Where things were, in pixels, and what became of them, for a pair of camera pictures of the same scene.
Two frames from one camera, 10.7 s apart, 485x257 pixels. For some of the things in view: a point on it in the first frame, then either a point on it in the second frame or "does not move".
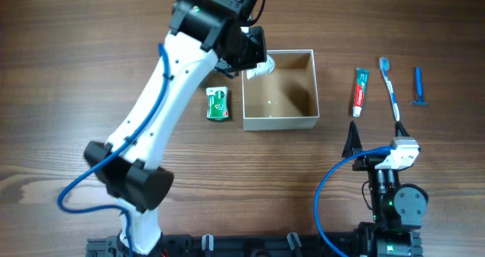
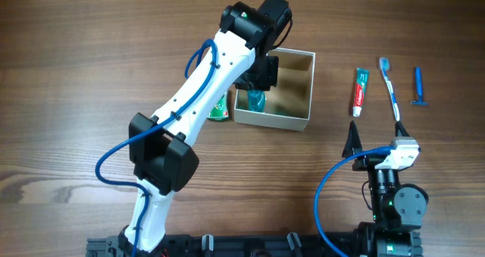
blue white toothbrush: [384, 65] does not move
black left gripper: [258, 53] → [265, 81]
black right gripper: [353, 145] does not move
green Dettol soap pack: [217, 103] does not move
